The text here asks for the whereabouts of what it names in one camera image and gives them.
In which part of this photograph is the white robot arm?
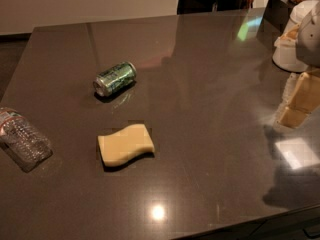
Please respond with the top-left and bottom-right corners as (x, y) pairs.
(272, 1), (320, 129)

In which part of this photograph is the clear plastic water bottle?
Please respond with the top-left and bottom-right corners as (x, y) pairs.
(0, 107), (53, 172)

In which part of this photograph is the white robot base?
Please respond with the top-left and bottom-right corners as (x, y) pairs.
(285, 0), (320, 32)

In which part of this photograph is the green soda can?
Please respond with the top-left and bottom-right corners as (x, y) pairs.
(93, 62), (137, 97)

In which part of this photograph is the yellow sponge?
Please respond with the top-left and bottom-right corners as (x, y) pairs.
(97, 124), (155, 167)

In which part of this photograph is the black box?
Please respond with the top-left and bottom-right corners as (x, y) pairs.
(257, 0), (294, 47)

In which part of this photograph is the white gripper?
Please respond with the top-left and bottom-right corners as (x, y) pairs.
(272, 24), (320, 129)

